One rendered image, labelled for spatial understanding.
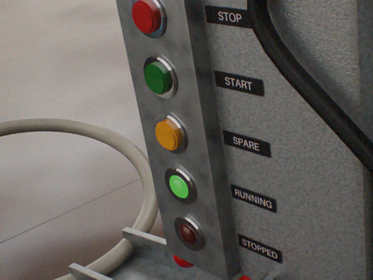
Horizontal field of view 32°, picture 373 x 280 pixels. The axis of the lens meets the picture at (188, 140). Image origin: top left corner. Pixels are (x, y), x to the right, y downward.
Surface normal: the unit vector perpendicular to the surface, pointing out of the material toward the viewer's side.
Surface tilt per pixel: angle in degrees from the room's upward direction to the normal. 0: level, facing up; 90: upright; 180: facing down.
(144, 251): 90
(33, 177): 0
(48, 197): 0
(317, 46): 90
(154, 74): 90
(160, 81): 90
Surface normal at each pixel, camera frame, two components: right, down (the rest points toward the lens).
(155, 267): -0.26, -0.90
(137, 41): -0.68, 0.43
